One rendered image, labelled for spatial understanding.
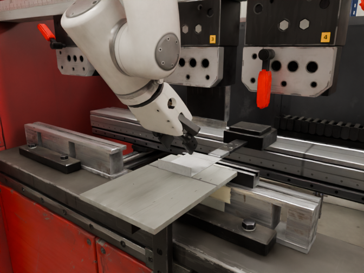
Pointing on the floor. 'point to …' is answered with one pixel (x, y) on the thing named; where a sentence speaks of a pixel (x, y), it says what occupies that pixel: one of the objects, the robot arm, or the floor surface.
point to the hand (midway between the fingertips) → (178, 141)
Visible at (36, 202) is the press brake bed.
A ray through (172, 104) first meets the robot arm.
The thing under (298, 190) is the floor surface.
